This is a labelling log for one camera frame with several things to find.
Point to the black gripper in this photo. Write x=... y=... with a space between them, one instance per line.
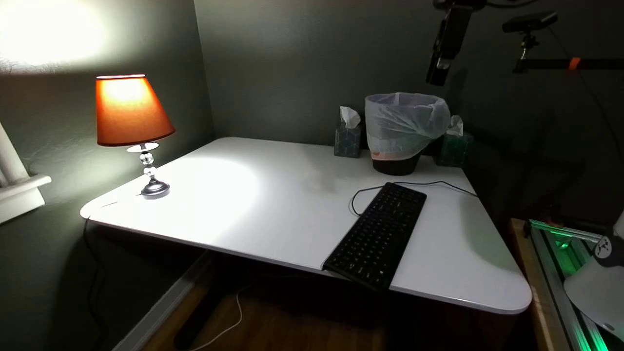
x=451 y=31

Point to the black computer keyboard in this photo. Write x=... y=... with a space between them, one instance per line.
x=377 y=236

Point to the white bin with liner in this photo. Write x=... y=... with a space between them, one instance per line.
x=406 y=119

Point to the green tissue box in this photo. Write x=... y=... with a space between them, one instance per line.
x=453 y=146
x=347 y=136

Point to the dark round trash bin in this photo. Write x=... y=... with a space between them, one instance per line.
x=392 y=164

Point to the orange shade table lamp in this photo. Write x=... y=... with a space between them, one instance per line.
x=129 y=109

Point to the white table support beam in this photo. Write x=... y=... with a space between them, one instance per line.
x=162 y=304

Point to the black camera on stand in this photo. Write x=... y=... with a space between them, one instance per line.
x=529 y=21

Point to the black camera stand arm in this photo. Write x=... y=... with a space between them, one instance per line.
x=585 y=62

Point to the metal frame rail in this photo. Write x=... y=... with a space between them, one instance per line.
x=552 y=259

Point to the wooden cart frame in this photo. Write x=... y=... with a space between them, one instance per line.
x=529 y=279

